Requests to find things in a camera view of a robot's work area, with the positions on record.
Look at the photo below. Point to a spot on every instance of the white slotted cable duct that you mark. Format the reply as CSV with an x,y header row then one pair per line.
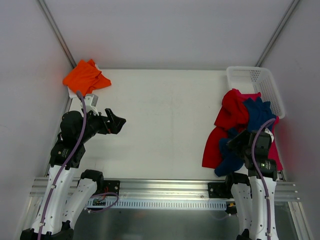
x,y
160,204

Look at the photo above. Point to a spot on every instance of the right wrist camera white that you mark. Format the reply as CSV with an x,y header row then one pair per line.
x,y
268,133

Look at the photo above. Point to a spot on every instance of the orange folded t shirt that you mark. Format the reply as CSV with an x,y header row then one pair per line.
x,y
102,83

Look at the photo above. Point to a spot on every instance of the blue printed t shirt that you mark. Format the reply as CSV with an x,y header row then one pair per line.
x,y
259,113

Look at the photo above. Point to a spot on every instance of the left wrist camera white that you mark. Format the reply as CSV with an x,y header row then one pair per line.
x,y
89,104

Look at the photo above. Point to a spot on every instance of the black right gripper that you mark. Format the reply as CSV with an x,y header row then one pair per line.
x,y
238,141

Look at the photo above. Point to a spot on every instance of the left corner metal profile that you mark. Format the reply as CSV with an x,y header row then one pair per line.
x,y
56,31

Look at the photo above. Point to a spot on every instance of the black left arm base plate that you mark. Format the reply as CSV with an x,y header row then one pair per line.
x,y
110,186

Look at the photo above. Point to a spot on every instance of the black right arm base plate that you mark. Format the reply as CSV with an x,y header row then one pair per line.
x,y
219,190

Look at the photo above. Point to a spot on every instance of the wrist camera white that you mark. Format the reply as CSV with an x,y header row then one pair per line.
x,y
89,104
268,133

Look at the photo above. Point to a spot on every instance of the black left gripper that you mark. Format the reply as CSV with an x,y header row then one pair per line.
x,y
107,124

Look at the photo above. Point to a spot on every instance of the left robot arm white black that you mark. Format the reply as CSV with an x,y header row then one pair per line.
x,y
59,212

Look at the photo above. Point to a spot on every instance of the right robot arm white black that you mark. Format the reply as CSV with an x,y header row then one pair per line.
x,y
254,192

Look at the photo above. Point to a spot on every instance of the right corner metal profile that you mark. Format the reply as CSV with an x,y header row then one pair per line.
x,y
277,32

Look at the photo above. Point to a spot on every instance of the red t shirt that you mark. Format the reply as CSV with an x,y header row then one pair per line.
x,y
233,114

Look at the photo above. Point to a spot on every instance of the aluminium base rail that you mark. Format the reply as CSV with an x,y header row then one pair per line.
x,y
160,189

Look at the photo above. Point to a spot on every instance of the corner metal profile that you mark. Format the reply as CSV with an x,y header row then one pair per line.
x,y
277,32
56,31

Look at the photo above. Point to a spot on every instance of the white plastic basket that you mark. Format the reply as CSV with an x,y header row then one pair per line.
x,y
253,80

